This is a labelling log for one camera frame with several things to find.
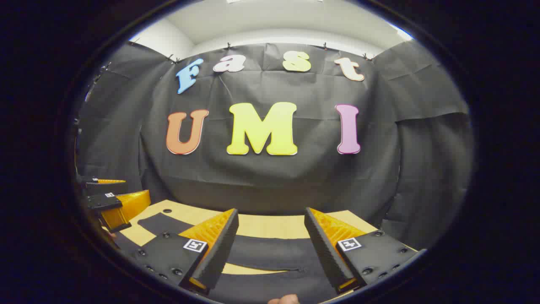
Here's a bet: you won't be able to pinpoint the black backdrop cloth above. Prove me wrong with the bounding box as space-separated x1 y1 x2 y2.
76 41 475 252

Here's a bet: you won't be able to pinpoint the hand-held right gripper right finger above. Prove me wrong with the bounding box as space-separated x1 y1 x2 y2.
304 207 427 295

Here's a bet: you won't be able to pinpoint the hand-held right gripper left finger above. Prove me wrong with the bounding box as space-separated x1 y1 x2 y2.
122 208 239 295

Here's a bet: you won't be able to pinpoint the black jeans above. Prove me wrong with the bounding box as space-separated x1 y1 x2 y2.
111 212 351 304

